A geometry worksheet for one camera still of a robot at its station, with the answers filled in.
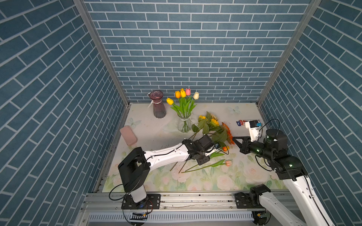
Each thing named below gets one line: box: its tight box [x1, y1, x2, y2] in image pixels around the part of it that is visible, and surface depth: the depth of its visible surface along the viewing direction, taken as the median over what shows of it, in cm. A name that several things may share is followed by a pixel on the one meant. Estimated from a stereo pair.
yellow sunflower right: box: [208, 118, 220, 130], surface depth 104 cm
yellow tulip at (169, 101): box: [166, 97, 174, 105], surface depth 84 cm
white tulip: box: [192, 91, 200, 100], surface depth 86 cm
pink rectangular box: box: [119, 125, 138, 147], surface depth 101 cm
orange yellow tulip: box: [180, 88, 187, 98], surface depth 87 cm
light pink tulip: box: [181, 159, 233, 174], surface depth 88 cm
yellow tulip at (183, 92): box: [180, 88, 187, 98], surface depth 87 cm
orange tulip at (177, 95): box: [175, 90, 181, 107], surface depth 85 cm
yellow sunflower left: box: [188, 114, 210, 142], surface depth 104 cm
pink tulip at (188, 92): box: [185, 88, 191, 96], surface depth 88 cm
